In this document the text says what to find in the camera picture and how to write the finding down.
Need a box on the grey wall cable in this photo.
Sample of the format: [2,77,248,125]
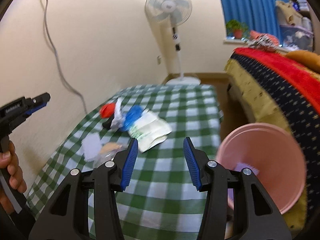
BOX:
[39,0,89,116]

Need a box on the white standing fan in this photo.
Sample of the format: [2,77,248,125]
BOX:
[145,0,201,86]

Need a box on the purple bumpy foam sheet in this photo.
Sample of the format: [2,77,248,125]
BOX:
[234,163,259,176]

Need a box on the white foam net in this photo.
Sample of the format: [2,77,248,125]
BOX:
[81,133,102,162]

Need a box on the person's left hand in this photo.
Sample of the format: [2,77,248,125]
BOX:
[0,141,27,214]

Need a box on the white wall socket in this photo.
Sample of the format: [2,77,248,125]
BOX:
[157,56,162,65]

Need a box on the zebra striped clothing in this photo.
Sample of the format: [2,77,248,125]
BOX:
[248,37,276,52]

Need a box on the potted green plant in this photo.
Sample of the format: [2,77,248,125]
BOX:
[226,19,249,40]

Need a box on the grey white paper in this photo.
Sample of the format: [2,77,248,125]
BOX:
[111,97,125,131]

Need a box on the clear plastic wrapper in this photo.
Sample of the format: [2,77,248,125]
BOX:
[93,142,126,168]

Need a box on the pink plastic trash bin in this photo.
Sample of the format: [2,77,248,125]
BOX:
[216,122,306,214]

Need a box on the red plastic bag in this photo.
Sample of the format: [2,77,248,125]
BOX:
[99,102,116,119]

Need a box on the blue window curtain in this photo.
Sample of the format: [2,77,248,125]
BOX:
[221,0,289,39]

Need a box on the blue plastic bag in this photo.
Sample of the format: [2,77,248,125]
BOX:
[120,105,143,132]

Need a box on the pink folded clothing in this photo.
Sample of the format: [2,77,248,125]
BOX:
[249,30,280,46]

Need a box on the red star-pattern bed blanket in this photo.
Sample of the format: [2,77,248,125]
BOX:
[225,48,319,233]

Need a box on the clear plastic storage box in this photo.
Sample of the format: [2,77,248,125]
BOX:
[280,25,313,51]

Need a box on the white green printed bag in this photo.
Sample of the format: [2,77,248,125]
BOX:
[128,109,172,153]

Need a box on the beige jacket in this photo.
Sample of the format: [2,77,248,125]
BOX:
[275,0,303,26]

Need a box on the black small object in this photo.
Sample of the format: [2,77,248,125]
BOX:
[102,118,113,130]

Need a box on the green white checkered tablecloth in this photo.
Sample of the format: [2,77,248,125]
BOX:
[27,85,222,239]

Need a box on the orange pillow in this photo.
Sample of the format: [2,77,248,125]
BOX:
[285,50,320,74]

